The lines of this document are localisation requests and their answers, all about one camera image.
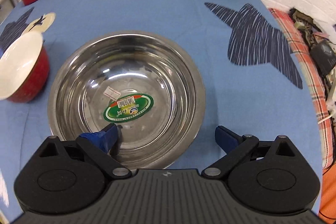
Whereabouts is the stainless steel bowl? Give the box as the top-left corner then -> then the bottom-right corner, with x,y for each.
48,31 -> 206,169

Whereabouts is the red ceramic bowl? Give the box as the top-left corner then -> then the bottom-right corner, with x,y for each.
1,31 -> 50,103

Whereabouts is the blue printed tablecloth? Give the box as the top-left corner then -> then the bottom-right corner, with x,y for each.
0,0 -> 324,223

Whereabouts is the orange cushion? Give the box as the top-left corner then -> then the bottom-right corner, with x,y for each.
318,164 -> 336,223

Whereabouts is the black box device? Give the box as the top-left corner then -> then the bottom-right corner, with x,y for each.
310,40 -> 336,76

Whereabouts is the plaid cloth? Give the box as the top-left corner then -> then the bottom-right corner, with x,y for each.
269,8 -> 334,169

